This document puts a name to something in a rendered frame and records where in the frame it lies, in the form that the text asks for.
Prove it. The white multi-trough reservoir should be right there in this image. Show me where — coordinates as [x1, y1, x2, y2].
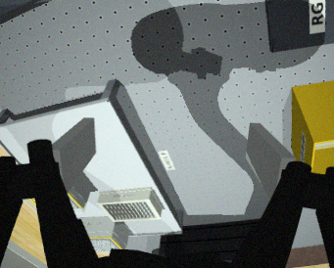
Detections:
[97, 187, 164, 222]

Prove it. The yellow waste bin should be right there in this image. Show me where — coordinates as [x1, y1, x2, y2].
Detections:
[291, 80, 334, 174]

